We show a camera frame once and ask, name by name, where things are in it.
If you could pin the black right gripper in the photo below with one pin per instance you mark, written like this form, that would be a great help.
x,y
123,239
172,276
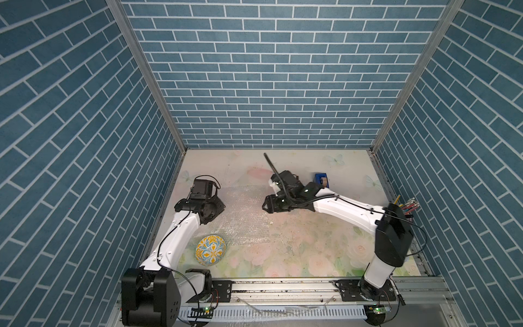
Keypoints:
x,y
274,204

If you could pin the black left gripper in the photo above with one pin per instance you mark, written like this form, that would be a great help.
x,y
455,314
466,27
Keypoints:
x,y
220,207

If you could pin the blue tape dispenser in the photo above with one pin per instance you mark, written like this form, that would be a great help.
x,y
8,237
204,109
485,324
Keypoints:
x,y
317,177

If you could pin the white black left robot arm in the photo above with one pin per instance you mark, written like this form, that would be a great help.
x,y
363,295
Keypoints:
x,y
153,293

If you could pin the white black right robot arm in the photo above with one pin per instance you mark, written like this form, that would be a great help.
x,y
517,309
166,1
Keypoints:
x,y
391,229

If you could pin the bundle of coloured pencils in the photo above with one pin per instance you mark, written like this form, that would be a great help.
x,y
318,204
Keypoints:
x,y
411,200

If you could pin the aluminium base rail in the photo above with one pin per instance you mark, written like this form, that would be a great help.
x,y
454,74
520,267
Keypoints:
x,y
317,291

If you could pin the aluminium corner frame post left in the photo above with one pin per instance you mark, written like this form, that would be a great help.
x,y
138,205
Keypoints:
x,y
120,16

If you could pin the aluminium corner frame post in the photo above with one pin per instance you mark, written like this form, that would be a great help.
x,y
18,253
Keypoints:
x,y
448,15
120,16

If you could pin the aluminium corner frame post right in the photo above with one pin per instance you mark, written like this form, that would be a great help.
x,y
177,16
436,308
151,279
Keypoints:
x,y
448,15

